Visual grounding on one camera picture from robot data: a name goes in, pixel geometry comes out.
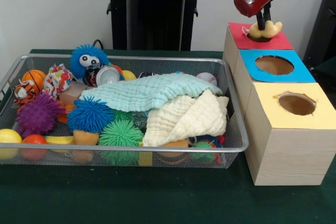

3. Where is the silver mesh bin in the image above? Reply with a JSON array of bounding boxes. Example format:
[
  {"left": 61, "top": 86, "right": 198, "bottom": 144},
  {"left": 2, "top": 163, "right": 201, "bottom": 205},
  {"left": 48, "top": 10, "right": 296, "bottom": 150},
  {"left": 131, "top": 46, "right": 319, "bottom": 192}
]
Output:
[{"left": 0, "top": 53, "right": 250, "bottom": 169}]

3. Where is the red orange ball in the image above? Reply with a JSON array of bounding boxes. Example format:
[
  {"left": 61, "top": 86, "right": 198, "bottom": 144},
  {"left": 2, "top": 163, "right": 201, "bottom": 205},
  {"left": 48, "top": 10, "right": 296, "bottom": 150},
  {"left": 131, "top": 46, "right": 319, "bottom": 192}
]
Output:
[{"left": 20, "top": 134, "right": 49, "bottom": 161}]

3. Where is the purple spiky ball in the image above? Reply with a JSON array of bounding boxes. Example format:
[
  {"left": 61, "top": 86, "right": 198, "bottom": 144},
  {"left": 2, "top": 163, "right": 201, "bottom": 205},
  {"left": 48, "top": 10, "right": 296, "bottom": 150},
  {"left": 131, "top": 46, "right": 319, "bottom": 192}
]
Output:
[{"left": 16, "top": 92, "right": 66, "bottom": 138}]

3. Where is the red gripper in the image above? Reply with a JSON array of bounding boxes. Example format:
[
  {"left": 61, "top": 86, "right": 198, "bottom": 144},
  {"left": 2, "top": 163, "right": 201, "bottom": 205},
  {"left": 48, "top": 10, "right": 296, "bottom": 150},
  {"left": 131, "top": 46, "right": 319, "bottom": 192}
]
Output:
[{"left": 233, "top": 0, "right": 285, "bottom": 31}]

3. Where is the green cloth covered side table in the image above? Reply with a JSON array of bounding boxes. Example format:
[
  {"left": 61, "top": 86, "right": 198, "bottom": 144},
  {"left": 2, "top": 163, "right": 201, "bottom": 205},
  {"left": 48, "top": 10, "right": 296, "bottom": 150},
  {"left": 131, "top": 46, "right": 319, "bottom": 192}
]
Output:
[{"left": 312, "top": 55, "right": 336, "bottom": 99}]

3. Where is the dark green table cloth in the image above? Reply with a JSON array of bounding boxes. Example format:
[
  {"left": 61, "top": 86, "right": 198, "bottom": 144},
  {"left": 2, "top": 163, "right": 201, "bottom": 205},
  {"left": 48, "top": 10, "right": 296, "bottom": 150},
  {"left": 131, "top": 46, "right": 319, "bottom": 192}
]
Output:
[{"left": 0, "top": 48, "right": 336, "bottom": 224}]

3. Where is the white baseball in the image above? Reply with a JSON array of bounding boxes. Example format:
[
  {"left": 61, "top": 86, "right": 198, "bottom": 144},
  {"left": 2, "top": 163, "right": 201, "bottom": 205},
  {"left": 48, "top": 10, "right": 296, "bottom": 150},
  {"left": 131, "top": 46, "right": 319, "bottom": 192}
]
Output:
[{"left": 196, "top": 72, "right": 218, "bottom": 87}]

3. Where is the mint green cloth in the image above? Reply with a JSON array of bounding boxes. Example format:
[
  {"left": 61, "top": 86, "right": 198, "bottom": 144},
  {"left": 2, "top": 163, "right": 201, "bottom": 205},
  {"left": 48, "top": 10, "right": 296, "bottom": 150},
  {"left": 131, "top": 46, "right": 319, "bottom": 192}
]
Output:
[{"left": 78, "top": 73, "right": 224, "bottom": 112}]

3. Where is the crushed soda can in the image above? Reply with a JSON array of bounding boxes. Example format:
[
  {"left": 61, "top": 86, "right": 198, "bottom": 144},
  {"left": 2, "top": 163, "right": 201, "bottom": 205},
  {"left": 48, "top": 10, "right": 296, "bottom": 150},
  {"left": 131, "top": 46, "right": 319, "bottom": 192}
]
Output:
[{"left": 83, "top": 64, "right": 122, "bottom": 87}]

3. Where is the cream cloth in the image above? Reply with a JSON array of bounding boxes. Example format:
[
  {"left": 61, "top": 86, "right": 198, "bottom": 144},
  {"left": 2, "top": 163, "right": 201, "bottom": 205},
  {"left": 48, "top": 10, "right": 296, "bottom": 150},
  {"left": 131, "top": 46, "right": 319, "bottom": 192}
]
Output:
[{"left": 142, "top": 89, "right": 230, "bottom": 147}]

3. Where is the yellow smooth ball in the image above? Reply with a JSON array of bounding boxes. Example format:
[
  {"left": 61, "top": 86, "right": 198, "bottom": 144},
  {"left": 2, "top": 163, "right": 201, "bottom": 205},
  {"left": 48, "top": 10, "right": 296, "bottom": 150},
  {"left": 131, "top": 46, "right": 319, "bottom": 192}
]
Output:
[{"left": 0, "top": 129, "right": 23, "bottom": 159}]

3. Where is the blue spiky ball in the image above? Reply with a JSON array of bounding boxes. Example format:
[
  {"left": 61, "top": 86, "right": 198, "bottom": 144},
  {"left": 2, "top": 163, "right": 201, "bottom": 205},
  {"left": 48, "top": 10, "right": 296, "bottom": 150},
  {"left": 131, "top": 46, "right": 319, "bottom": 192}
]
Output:
[{"left": 67, "top": 95, "right": 116, "bottom": 134}]

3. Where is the wooden box with three holes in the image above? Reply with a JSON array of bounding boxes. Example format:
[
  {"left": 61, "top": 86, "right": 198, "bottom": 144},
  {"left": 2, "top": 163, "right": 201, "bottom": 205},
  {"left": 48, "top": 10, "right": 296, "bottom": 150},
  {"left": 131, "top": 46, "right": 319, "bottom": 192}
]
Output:
[{"left": 222, "top": 22, "right": 336, "bottom": 187}]

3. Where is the green spiky ball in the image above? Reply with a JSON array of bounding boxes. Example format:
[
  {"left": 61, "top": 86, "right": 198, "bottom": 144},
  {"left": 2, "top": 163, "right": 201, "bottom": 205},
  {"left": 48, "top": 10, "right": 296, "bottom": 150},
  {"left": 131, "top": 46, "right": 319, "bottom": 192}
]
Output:
[{"left": 97, "top": 119, "right": 144, "bottom": 166}]

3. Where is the orange tiger plush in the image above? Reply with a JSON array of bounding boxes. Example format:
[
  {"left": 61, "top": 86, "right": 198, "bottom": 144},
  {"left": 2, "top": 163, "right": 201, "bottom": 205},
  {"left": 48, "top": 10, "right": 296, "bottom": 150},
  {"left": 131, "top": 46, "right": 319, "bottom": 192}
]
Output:
[{"left": 13, "top": 79, "right": 37, "bottom": 112}]

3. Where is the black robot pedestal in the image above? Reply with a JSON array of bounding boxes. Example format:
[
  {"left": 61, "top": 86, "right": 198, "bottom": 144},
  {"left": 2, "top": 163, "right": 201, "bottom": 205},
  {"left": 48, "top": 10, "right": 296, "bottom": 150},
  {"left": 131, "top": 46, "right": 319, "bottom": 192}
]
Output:
[{"left": 101, "top": 0, "right": 212, "bottom": 51}]

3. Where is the blue fuzzy ball with eyes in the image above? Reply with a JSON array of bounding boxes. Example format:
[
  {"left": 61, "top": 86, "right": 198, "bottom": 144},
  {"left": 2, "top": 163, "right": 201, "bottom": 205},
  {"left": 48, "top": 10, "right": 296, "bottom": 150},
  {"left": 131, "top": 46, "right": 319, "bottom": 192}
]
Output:
[{"left": 69, "top": 45, "right": 110, "bottom": 79}]

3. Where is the orange basketball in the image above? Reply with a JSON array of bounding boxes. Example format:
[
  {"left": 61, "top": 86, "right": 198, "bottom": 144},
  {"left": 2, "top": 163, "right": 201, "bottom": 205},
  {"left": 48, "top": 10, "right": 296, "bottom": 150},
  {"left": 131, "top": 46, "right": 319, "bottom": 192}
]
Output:
[{"left": 22, "top": 69, "right": 47, "bottom": 91}]

